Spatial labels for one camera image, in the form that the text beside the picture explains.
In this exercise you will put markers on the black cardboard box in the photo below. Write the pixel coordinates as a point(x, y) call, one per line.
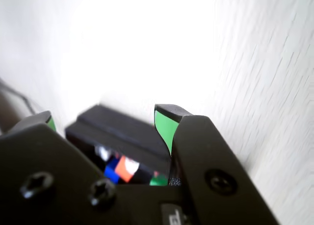
point(117, 146)

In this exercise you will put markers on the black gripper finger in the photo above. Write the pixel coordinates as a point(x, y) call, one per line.
point(208, 161)
point(49, 185)

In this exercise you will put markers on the orange box with white print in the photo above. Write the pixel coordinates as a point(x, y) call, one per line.
point(126, 169)

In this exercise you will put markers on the blue wooden cube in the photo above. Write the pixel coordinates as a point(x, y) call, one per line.
point(111, 171)

